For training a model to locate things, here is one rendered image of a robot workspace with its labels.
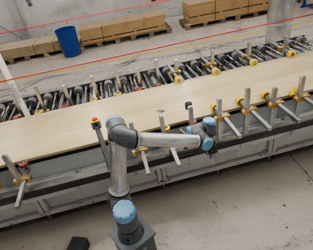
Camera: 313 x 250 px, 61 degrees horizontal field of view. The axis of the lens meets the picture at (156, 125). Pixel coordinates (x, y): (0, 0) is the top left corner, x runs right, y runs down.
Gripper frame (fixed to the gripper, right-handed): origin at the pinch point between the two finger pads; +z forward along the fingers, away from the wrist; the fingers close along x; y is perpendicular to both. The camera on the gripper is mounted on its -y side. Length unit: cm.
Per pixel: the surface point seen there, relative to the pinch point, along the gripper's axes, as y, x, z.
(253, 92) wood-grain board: -67, 71, -10
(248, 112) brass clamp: -29, 46, -13
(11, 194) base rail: -29, -166, 13
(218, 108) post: -29.0, 19.5, -23.6
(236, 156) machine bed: -56, 50, 61
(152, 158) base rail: -29, -43, 12
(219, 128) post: -29.6, 20.3, -3.2
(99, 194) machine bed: -55, -104, 65
